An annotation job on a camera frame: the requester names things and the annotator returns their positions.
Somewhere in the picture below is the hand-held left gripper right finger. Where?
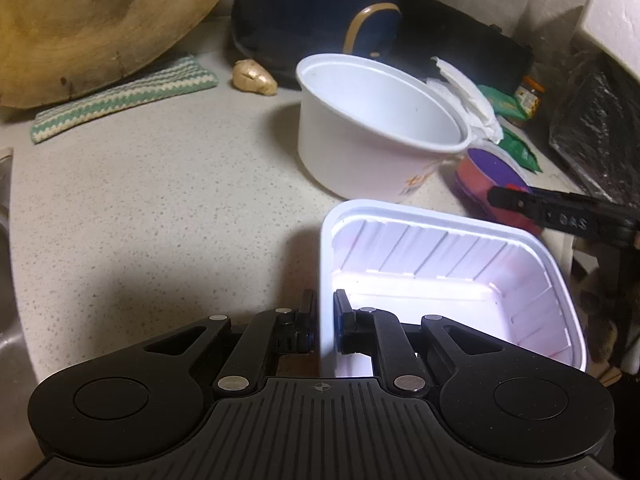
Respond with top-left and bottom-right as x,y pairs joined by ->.
332,289 -> 506,396

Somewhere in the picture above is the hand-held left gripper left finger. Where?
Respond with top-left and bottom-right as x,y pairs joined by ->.
142,289 -> 318,395

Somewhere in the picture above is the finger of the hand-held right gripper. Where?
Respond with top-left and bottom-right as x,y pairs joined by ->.
487,185 -> 640,248

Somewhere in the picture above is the green snack packet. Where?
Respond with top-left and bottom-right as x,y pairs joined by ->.
500,127 -> 543,173
477,84 -> 526,120

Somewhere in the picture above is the purple pink plastic cup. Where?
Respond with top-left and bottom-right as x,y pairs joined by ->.
454,142 -> 543,236

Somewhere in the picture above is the white rectangular plastic tray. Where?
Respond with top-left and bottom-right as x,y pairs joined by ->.
318,199 -> 588,378

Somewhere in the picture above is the white round plastic bowl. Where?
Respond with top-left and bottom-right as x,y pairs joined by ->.
295,52 -> 472,202

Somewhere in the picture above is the black plastic bag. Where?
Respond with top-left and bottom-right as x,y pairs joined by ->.
550,55 -> 640,201

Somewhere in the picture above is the small jar orange lid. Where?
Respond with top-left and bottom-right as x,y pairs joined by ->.
514,76 -> 546,120

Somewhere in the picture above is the crumpled white paper lid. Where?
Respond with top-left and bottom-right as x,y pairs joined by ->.
427,56 -> 504,143

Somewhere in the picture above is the black countertop appliance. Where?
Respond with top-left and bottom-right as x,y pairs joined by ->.
395,0 -> 533,96

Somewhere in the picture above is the white foam block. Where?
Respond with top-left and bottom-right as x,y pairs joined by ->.
572,0 -> 640,68

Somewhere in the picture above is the ginger piece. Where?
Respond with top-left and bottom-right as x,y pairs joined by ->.
231,59 -> 277,97

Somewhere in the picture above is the green white striped dishcloth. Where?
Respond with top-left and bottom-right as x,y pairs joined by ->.
30,55 -> 219,145

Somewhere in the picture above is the steel sink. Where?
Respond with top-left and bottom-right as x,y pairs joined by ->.
0,147 -> 36,480

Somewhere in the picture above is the dark blue ceramic pot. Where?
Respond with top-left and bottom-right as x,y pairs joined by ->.
231,0 -> 418,91

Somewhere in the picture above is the round wooden cutting board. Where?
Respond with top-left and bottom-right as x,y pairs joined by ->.
0,0 -> 246,109

